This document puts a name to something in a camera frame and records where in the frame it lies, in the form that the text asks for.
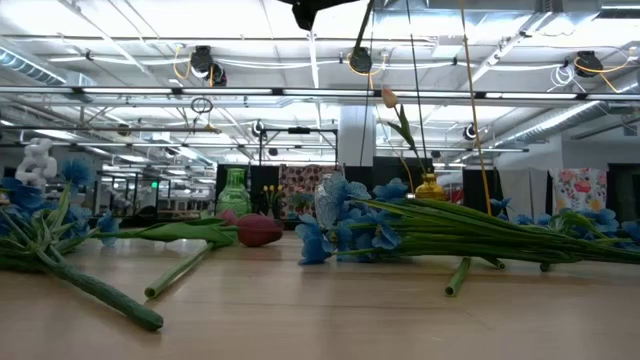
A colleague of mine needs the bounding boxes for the blue artificial flower bunch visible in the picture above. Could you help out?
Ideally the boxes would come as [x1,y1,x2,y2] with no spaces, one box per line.
[294,172,640,267]
[489,196,640,274]
[0,158,165,332]

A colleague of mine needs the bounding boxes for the green glass vase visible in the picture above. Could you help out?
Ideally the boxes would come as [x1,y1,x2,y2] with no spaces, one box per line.
[215,167,253,217]

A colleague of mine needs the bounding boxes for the yellow glass vase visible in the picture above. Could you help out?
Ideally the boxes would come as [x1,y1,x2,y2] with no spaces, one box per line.
[414,172,447,201]

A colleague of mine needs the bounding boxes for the white pillar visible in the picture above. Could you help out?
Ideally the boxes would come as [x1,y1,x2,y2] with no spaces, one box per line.
[339,104,377,166]

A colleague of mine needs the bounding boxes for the red patterned panel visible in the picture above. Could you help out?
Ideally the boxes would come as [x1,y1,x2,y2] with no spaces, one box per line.
[278,163,324,221]

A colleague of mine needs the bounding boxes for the black partition panel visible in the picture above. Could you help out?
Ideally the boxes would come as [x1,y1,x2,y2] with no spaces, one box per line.
[462,167,506,216]
[344,156,435,201]
[214,163,281,221]

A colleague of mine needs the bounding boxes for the long ceiling light strip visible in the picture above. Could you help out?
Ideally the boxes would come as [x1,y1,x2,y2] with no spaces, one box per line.
[0,85,640,102]

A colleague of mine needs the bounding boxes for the white hanging cloth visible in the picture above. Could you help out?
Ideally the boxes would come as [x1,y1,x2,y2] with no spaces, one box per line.
[497,167,551,216]

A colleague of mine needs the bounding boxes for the floral printed cloth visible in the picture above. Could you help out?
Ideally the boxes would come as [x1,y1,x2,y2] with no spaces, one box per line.
[548,167,609,215]

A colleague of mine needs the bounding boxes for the black ceiling cable reel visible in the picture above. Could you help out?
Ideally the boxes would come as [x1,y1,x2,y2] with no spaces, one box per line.
[189,44,229,89]
[573,49,605,79]
[348,46,374,75]

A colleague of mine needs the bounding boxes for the black hanging cable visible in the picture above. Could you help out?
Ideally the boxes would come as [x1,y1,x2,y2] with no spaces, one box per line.
[404,0,429,167]

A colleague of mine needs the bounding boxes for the yellow hanging cable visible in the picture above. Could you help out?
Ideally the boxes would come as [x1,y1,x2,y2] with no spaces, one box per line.
[458,0,495,217]

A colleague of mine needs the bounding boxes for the silver air duct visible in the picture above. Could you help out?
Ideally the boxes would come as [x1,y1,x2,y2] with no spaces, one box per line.
[492,74,640,149]

